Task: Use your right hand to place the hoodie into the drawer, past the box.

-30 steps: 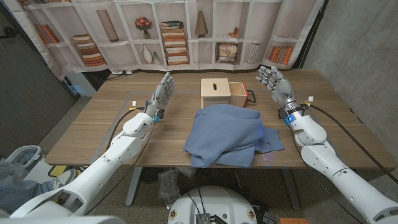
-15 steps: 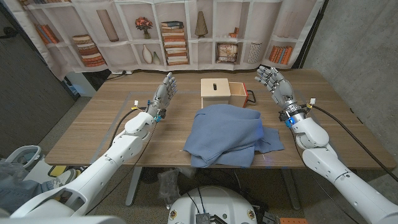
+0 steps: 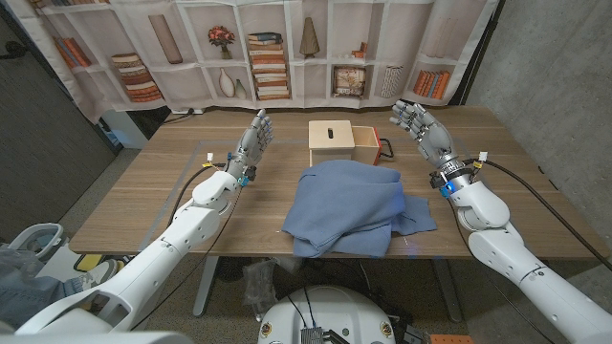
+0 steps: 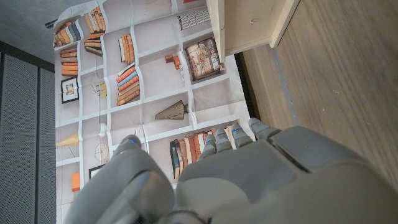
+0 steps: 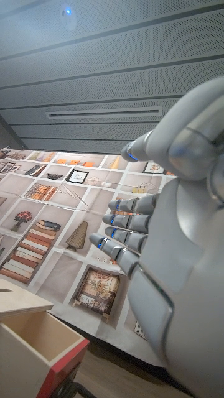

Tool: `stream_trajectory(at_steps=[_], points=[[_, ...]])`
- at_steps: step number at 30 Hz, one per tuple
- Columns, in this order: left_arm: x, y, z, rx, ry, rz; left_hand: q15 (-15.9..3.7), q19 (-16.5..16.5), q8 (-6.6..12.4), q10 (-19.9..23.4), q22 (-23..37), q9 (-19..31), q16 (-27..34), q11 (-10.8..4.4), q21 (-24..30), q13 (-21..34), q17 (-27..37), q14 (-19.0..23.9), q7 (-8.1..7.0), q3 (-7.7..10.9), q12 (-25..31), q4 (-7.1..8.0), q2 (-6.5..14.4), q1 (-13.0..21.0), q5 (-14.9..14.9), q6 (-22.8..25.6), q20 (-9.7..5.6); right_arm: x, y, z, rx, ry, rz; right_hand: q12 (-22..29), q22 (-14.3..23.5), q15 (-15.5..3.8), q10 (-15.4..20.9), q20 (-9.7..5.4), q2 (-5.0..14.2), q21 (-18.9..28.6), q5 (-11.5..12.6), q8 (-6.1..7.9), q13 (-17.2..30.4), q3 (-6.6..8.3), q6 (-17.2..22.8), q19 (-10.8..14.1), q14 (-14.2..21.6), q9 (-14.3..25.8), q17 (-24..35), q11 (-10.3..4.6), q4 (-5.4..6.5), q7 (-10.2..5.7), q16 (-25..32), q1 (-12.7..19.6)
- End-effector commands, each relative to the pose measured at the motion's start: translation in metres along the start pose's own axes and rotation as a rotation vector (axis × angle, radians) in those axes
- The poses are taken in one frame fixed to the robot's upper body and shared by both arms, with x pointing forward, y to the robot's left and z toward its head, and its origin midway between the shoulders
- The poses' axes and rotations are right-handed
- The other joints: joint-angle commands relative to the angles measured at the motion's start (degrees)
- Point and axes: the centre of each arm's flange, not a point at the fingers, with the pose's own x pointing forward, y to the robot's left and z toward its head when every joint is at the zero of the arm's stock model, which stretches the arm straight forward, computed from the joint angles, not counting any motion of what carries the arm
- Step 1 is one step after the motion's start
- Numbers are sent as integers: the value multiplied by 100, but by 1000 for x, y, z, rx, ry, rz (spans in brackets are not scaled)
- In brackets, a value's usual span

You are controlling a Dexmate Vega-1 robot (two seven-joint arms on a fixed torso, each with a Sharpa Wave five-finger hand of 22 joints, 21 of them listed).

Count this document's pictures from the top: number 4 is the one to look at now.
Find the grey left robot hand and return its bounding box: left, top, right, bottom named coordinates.
left=63, top=117, right=398, bottom=224

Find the light wooden box with slot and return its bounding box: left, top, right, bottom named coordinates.
left=206, top=0, right=301, bottom=63

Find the printed bookshelf backdrop cloth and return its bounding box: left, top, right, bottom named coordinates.
left=52, top=0, right=259, bottom=224

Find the dark grey perforated partition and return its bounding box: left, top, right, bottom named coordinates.
left=0, top=40, right=57, bottom=224

